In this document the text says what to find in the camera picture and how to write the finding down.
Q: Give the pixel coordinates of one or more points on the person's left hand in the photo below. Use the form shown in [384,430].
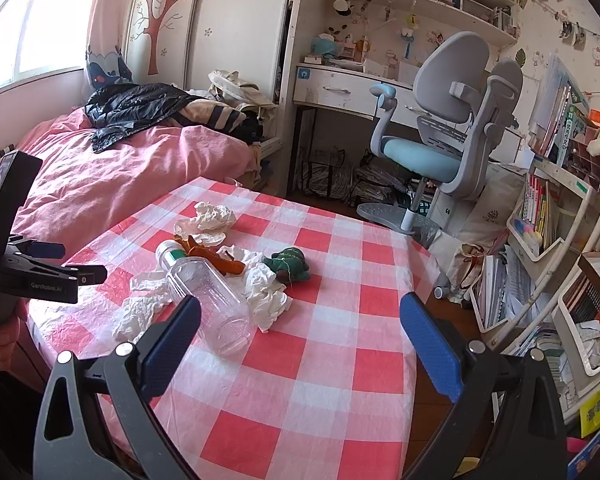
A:
[5,345]

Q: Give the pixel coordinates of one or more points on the clear plastic bottle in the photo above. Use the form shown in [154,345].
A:
[205,290]

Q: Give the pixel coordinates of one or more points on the blue printed box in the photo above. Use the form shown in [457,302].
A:
[595,460]

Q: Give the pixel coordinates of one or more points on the cartoon printed curtain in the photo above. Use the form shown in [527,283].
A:
[105,72]

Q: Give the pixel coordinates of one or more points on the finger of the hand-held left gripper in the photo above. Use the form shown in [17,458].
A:
[87,275]
[45,249]

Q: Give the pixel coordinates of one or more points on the crumpled white paper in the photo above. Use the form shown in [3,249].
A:
[595,342]

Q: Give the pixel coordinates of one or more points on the white desk with drawer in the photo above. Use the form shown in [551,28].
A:
[330,92]

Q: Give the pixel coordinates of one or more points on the window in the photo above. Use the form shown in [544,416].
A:
[45,20]

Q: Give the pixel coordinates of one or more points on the upright magazines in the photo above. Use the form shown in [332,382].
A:
[560,115]

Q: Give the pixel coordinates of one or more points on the row of colourful books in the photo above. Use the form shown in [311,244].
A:
[540,210]

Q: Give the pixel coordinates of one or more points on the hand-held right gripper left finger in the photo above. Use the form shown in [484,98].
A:
[172,345]

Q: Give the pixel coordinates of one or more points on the dark green lumpy scrap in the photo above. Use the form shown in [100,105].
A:
[285,262]

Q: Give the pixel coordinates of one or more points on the red white checked tablecloth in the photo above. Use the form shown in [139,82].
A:
[330,385]

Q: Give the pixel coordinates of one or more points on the white tote bag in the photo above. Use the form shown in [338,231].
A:
[485,220]

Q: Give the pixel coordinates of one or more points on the pink quilt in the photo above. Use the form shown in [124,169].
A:
[105,185]

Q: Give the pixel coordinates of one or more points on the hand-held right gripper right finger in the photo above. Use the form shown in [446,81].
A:
[430,345]

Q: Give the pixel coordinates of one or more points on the white desk hutch shelf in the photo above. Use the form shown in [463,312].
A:
[430,0]

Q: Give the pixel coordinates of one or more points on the large white tissue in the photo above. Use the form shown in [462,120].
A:
[265,295]

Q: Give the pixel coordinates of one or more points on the beige dark striped cloth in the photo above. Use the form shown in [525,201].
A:
[215,112]

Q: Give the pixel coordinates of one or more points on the striped clear storage bag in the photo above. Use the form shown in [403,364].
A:
[380,182]
[322,175]

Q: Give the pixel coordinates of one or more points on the beige canvas bag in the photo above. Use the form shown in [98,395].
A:
[240,87]

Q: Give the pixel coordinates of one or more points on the long orange breaded stick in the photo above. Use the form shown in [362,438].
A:
[227,264]

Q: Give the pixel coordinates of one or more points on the white rolling book rack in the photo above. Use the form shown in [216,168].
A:
[545,260]

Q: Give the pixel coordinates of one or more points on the balled white tissue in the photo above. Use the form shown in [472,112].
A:
[212,217]

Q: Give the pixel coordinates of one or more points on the grey office chair blue seat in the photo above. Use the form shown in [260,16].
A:
[445,80]

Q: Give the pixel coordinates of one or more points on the wardrobe with tree print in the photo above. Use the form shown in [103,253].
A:
[230,25]

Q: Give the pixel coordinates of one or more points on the black shiny jacket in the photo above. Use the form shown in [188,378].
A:
[130,110]

